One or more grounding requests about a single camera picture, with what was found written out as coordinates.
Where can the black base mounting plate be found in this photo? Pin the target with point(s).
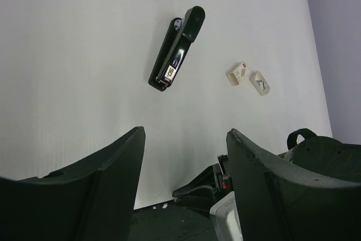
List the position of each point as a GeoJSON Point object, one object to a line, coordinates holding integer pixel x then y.
{"type": "Point", "coordinates": [167, 221]}

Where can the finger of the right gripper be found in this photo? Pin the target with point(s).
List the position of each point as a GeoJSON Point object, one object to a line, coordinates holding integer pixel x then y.
{"type": "Point", "coordinates": [206, 189]}

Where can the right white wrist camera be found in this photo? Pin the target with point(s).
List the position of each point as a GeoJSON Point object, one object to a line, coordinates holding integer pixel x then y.
{"type": "Point", "coordinates": [225, 219]}

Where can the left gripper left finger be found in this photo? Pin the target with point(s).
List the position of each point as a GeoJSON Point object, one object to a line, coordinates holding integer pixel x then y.
{"type": "Point", "coordinates": [91, 199]}

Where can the black stapler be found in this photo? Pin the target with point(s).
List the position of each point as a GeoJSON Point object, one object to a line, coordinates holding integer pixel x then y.
{"type": "Point", "coordinates": [179, 37]}

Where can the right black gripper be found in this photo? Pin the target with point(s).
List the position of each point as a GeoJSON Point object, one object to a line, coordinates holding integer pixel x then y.
{"type": "Point", "coordinates": [323, 155]}

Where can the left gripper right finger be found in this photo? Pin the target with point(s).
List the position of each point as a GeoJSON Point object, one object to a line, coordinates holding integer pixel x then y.
{"type": "Point", "coordinates": [277, 200]}

